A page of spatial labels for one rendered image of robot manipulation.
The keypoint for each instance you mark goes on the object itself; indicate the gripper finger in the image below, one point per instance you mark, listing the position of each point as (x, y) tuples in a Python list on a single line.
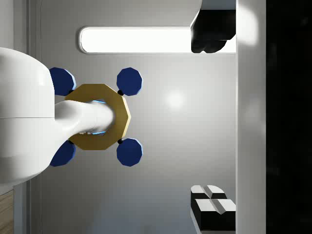
[(213, 26), (214, 214)]

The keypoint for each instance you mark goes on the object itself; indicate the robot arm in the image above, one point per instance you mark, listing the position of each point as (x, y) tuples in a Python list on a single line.
[(24, 109)]

